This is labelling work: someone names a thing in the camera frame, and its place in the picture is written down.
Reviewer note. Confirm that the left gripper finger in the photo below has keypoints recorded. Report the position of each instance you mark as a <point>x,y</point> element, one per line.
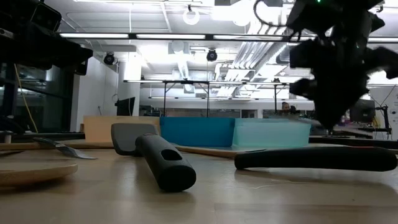
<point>84,55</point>
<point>81,68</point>

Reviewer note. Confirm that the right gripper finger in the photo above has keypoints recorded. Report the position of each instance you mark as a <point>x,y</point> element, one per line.
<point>328,107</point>
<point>348,101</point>

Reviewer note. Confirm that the silver fork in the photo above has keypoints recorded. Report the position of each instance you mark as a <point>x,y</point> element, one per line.
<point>71,152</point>

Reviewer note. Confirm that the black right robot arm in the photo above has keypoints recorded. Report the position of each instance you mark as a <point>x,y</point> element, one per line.
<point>326,12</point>

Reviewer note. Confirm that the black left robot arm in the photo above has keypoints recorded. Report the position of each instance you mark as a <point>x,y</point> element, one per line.
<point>12,18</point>

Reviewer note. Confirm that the large black monitor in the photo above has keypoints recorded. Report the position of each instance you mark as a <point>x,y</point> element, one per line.
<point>362,112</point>

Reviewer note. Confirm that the long ceiling light bar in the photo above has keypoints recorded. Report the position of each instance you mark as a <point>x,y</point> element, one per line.
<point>93,35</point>

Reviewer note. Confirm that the person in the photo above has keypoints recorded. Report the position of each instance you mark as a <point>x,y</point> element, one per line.
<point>285,107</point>

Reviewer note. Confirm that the small black monitor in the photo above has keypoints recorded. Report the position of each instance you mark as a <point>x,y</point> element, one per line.
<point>126,107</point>

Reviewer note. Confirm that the teal plastic bin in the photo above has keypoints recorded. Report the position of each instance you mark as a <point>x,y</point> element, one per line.
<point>270,133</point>

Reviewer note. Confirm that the brown wooden spatula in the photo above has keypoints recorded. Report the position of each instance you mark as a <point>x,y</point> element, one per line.
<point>18,145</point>

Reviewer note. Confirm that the blue plastic bin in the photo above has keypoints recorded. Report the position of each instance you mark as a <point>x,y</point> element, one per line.
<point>196,132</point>

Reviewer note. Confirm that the black ceiling camera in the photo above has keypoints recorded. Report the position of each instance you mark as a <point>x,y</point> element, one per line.
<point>109,59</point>
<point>212,56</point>

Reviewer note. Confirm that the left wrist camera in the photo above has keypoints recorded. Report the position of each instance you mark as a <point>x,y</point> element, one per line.
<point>46,17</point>

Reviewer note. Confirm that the black metal rig frame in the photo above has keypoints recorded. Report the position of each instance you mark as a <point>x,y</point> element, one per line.
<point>186,82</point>

